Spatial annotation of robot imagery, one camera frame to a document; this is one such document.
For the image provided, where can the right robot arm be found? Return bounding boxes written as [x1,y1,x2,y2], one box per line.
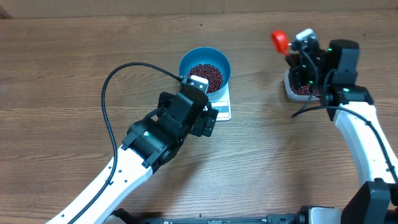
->
[287,38,397,223]

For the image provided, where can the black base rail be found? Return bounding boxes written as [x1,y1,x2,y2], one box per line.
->
[111,208,305,224]

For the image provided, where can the red beans in container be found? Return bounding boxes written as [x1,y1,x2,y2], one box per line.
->
[289,74,320,98]

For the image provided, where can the white digital kitchen scale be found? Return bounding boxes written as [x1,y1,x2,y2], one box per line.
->
[208,84,232,121]

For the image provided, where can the orange measuring scoop blue handle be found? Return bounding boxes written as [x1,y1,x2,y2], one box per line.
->
[271,30,291,56]

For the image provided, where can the red beans in bowl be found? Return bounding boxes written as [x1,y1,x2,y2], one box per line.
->
[187,63,223,93]

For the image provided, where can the teal plastic bowl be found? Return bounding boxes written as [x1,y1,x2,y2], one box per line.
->
[178,47,232,101]

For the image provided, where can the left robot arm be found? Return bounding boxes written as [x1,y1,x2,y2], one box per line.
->
[50,82,218,223]

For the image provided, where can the clear plastic bean container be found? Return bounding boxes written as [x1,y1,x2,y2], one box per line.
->
[284,70,310,102]

